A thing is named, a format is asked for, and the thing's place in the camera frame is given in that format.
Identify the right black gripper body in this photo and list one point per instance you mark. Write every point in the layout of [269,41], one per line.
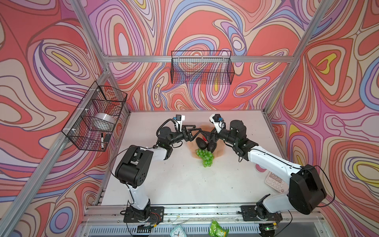
[224,135]

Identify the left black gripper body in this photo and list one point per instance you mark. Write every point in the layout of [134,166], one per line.
[176,138]

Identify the peach scalloped fruit bowl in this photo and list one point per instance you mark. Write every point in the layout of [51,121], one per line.
[219,151]

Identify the dark fake avocado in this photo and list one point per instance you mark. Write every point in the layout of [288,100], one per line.
[201,143]
[211,146]

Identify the green fake grape bunch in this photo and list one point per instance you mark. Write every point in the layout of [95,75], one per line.
[206,156]

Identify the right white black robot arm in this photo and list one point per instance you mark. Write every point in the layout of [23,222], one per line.
[305,189]

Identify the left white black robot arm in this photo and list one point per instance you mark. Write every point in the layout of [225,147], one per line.
[133,167]

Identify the pink tape roll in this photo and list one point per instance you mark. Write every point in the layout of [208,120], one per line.
[260,169]

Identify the black marker pen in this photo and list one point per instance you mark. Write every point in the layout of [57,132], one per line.
[102,141]

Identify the silver tape roll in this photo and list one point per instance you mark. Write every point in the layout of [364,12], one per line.
[103,121]

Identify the teal small clock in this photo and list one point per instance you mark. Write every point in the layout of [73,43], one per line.
[178,231]

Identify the green snack packet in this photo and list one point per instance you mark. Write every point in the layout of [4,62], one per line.
[216,230]

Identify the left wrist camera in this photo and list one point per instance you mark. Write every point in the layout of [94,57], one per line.
[179,119]

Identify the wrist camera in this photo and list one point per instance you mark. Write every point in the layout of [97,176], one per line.
[179,119]
[218,122]

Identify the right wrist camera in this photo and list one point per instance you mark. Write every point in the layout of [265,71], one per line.
[218,122]

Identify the black wire basket back wall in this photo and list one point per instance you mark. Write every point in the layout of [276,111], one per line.
[202,67]

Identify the black wire basket wall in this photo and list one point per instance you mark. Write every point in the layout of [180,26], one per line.
[98,99]
[202,67]

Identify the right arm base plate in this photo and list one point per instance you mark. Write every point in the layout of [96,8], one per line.
[254,214]

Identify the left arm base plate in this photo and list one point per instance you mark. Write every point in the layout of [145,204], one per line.
[153,215]

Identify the black wire basket left wall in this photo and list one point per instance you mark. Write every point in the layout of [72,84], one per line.
[98,99]

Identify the aluminium front rail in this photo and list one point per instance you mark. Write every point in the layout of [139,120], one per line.
[196,214]

